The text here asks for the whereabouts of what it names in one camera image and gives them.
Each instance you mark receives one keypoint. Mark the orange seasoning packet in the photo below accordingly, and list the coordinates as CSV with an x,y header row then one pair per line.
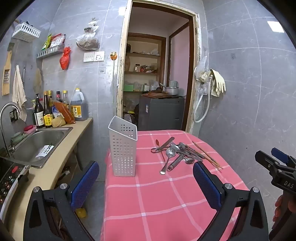
x,y
66,113

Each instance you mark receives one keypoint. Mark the white plastic wall basket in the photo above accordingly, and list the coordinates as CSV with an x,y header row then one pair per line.
x,y
26,31

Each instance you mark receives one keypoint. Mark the small white wall socket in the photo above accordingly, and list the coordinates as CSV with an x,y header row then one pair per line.
x,y
102,70

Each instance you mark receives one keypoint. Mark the dark sauce bottle yellow label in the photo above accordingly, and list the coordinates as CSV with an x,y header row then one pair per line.
x,y
47,118

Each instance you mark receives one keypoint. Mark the grey wall rack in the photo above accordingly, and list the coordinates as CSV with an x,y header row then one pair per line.
x,y
49,52

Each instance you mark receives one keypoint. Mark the small yellow object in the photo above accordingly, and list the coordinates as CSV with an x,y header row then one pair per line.
x,y
81,213

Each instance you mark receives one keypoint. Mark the pink scrub brush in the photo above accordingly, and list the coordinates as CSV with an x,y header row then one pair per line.
x,y
30,128

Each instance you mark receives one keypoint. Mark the white perforated sink basket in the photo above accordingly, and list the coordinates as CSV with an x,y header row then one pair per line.
x,y
45,151

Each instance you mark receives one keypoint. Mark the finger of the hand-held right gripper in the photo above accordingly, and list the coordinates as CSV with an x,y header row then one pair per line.
x,y
266,161
279,154

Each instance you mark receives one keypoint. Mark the small red-tipped spoon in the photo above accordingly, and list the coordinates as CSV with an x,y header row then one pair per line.
x,y
157,141

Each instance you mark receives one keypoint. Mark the long metal spoon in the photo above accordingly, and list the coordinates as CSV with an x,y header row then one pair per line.
x,y
182,145

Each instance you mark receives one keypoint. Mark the hanging beige loofah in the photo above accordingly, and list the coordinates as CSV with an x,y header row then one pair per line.
x,y
38,80

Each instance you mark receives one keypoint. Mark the red plastic bag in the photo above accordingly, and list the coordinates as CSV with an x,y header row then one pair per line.
x,y
64,59

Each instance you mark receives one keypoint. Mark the hanging metal kitchen tool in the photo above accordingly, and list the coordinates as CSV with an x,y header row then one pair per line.
x,y
24,74

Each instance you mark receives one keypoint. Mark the glass jar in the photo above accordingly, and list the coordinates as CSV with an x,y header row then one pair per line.
x,y
137,68

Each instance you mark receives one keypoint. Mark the large brown oil jug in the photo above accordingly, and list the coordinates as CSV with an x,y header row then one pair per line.
x,y
79,106

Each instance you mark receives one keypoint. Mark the green seasoning packet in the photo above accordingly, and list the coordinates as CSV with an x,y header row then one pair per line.
x,y
46,42

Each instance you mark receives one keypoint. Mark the slim dark bottle yellow cap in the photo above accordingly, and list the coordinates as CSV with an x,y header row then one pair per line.
x,y
50,96

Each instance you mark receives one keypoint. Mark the clear bottle yellow cap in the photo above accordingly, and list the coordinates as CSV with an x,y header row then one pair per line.
x,y
65,99

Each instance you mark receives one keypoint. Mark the steel faucet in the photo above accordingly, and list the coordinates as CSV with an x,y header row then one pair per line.
x,y
2,120

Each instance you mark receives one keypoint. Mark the white perforated utensil holder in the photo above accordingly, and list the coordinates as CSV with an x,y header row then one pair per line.
x,y
123,155

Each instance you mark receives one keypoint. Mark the grey washing machine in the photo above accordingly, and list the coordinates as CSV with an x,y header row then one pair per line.
x,y
159,113

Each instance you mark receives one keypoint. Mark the blue and white bag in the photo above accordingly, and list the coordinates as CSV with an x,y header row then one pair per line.
x,y
56,112

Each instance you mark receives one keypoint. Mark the dark bottle red cap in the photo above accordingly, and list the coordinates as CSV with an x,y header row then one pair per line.
x,y
58,96

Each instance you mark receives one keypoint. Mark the worn wooden door frame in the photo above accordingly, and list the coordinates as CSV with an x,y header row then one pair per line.
x,y
120,69

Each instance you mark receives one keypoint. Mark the wooden grater board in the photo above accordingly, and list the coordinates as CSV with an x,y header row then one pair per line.
x,y
7,69

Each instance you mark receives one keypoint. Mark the cream rubber gloves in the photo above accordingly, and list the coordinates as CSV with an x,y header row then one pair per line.
x,y
217,83

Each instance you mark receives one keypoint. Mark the brown wooden chopstick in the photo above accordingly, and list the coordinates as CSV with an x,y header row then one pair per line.
x,y
211,158
205,153

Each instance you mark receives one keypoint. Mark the orange wall hook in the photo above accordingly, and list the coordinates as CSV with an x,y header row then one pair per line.
x,y
113,56

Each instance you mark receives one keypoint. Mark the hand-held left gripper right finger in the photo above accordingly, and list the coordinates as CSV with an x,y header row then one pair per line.
x,y
207,183

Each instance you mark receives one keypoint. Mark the clear hanging plastic bag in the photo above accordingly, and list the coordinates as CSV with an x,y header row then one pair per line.
x,y
200,67

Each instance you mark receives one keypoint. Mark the metal cooking pot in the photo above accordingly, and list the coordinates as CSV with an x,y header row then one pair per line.
x,y
172,90

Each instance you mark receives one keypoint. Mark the beige scrubber ball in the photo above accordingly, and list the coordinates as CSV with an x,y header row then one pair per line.
x,y
58,121

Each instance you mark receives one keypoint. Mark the beige hanging towel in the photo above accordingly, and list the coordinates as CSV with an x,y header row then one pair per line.
x,y
19,92

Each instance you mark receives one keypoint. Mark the wooden storage shelf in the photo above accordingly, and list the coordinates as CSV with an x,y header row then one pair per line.
x,y
143,54

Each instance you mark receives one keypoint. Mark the person's right hand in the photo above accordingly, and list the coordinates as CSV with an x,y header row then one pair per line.
x,y
278,208

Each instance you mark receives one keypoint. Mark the green box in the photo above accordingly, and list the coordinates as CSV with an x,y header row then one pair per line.
x,y
128,88

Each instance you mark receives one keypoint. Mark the pink checked tablecloth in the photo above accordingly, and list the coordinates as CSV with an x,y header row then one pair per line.
x,y
161,204

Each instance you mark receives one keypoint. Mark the wooden cutting board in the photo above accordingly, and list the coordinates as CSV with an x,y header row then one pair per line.
x,y
157,94

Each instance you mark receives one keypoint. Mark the shiny metal utensil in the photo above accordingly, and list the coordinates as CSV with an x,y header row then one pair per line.
x,y
175,147

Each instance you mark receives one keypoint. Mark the red and white seasoning packets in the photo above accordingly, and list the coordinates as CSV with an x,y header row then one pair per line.
x,y
57,40

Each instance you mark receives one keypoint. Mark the beige kitchen counter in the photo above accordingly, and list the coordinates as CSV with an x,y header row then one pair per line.
x,y
67,148

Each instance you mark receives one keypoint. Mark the stainless steel sink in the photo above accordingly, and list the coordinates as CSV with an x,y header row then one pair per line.
x,y
32,143

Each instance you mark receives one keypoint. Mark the clear bag of dried goods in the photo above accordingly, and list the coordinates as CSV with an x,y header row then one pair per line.
x,y
87,41

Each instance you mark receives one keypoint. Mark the white wall switch plate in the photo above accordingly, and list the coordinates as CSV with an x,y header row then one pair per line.
x,y
88,57

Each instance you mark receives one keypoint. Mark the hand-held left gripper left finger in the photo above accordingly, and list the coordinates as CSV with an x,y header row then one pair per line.
x,y
84,183

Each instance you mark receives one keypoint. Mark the dark pump bottle white label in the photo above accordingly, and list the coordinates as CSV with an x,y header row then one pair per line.
x,y
38,115

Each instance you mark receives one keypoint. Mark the metal tongs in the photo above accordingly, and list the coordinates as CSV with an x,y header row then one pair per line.
x,y
165,143

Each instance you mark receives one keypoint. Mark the short metal spoon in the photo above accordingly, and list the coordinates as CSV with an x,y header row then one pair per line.
x,y
189,160

